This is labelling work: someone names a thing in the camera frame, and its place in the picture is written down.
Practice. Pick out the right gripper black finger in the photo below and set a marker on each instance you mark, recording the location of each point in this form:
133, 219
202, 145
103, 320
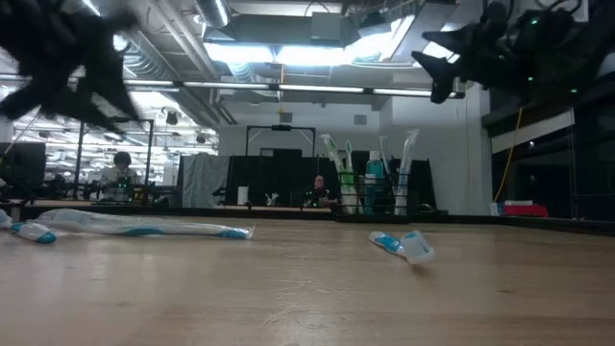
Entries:
442, 72
456, 41

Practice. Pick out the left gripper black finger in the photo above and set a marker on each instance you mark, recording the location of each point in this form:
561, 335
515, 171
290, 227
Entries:
96, 101
21, 96

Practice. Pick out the blue and white toothbrush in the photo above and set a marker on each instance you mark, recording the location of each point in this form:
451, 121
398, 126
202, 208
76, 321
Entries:
33, 232
144, 229
410, 144
418, 247

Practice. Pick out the blue toothpaste tube white cap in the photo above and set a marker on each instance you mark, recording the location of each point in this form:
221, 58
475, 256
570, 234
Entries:
376, 168
368, 192

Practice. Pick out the green and white toothbrush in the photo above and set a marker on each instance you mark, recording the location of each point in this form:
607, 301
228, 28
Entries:
331, 146
349, 151

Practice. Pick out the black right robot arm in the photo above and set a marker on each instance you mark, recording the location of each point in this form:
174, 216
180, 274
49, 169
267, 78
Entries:
600, 29

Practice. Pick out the dark computer monitor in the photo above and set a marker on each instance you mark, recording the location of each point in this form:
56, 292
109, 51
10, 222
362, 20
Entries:
24, 165

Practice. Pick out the person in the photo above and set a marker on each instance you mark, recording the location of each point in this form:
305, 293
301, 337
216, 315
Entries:
319, 190
120, 178

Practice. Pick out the long LED light bar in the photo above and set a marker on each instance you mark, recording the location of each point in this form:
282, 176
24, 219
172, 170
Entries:
317, 89

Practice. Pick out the grey hanging cloth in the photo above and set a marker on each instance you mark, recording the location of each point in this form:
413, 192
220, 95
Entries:
204, 180

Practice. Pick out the white flat box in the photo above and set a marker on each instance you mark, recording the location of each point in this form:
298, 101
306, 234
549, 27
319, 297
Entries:
519, 202

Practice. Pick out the red box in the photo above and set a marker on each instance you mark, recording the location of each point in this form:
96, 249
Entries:
526, 211

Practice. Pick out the white paper roll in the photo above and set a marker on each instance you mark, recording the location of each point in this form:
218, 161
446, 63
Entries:
243, 196

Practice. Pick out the black camera gantry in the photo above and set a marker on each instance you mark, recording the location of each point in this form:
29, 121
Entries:
281, 128
149, 158

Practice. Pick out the black aluminium table frame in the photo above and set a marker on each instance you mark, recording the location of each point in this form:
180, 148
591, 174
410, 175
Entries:
528, 222

